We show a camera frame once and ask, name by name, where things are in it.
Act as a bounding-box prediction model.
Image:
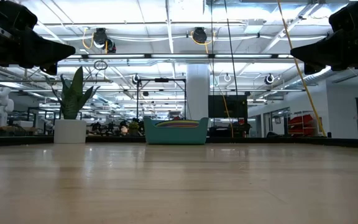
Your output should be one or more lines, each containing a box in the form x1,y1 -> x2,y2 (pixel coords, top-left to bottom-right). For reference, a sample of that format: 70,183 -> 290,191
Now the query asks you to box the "green plastic bowl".
157,120 -> 200,124

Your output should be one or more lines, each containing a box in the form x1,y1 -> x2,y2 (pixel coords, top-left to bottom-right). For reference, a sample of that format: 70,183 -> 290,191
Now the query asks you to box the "teal plastic basket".
144,116 -> 210,146

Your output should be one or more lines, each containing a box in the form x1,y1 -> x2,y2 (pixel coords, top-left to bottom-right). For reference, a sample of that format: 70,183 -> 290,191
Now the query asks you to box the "green snake plant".
45,66 -> 101,121

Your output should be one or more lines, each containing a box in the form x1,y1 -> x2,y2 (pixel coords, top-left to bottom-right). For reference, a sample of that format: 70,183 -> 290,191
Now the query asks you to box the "red storage bins shelf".
287,113 -> 323,136

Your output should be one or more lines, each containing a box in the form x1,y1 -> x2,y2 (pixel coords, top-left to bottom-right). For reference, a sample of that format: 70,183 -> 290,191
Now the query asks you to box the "white robot figure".
0,86 -> 14,123

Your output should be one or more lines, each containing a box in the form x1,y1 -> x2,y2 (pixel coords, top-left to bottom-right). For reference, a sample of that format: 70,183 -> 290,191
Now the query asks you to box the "long ceiling light strip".
57,53 -> 295,60

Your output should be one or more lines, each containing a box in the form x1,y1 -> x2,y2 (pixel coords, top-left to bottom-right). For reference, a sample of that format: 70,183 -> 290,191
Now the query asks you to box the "white plant pot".
53,119 -> 87,144

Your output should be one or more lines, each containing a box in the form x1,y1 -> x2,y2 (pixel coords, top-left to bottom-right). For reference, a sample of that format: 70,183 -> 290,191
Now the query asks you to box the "black monitor screen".
208,95 -> 248,118

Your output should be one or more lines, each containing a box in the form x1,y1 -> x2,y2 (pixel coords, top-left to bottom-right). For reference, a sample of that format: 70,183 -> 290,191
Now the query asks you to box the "white pillar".
186,63 -> 211,121

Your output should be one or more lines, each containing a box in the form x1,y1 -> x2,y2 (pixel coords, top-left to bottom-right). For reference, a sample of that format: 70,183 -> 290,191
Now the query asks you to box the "silver ventilation duct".
290,67 -> 358,90

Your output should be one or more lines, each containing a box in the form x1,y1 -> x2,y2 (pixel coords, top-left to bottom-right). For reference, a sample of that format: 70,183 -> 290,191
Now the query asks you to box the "yellow hanging cable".
277,0 -> 328,137

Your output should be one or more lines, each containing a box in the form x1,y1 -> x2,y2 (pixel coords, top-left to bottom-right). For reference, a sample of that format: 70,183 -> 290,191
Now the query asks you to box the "black ceiling cable reel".
192,27 -> 208,44
93,27 -> 117,54

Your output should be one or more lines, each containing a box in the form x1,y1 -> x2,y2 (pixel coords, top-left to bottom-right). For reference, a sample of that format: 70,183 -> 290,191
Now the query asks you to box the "thin black hanging cable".
223,0 -> 239,96

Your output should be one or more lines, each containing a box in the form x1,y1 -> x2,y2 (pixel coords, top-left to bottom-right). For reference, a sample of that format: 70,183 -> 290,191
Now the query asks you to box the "black aluminium table frame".
0,136 -> 358,149

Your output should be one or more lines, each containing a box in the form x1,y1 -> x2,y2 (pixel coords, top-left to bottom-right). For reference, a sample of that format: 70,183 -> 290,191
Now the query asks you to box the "black metal gantry frame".
136,78 -> 187,119

